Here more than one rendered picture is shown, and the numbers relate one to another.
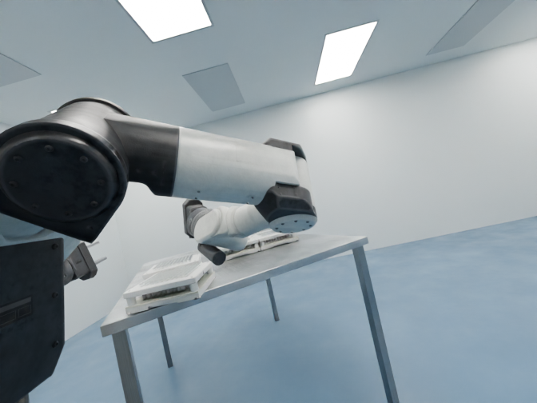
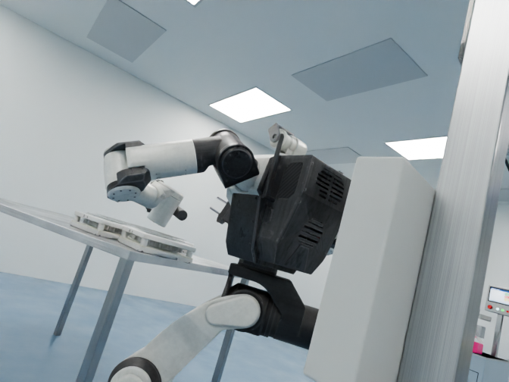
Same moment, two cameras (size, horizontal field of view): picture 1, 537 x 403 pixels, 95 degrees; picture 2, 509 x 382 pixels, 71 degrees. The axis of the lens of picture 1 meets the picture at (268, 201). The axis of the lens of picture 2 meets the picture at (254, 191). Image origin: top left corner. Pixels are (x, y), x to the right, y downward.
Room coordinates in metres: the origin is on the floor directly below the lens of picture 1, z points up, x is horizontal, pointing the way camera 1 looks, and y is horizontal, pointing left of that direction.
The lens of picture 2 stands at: (-0.51, 1.12, 1.00)
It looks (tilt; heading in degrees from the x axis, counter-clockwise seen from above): 10 degrees up; 322
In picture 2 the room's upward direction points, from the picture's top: 17 degrees clockwise
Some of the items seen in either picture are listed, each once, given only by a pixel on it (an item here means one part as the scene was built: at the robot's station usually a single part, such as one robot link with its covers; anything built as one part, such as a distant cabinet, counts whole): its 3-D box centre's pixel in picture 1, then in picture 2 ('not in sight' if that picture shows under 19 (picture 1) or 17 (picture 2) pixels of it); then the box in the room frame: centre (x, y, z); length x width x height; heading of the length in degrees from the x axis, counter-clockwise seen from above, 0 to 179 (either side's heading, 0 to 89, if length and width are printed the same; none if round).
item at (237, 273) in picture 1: (224, 256); (107, 234); (1.66, 0.37, 0.88); 1.50 x 1.10 x 0.04; 23
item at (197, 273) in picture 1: (173, 277); (158, 239); (0.93, 0.41, 0.96); 0.25 x 0.24 x 0.02; 90
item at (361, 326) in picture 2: not in sight; (383, 277); (-0.27, 0.69, 1.02); 0.17 x 0.06 x 0.26; 96
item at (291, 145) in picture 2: not in sight; (288, 148); (0.30, 0.40, 1.36); 0.10 x 0.07 x 0.09; 90
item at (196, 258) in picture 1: (175, 265); (110, 223); (1.23, 0.53, 0.96); 0.25 x 0.24 x 0.02; 104
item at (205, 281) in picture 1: (176, 289); (154, 249); (0.93, 0.41, 0.91); 0.24 x 0.24 x 0.02; 0
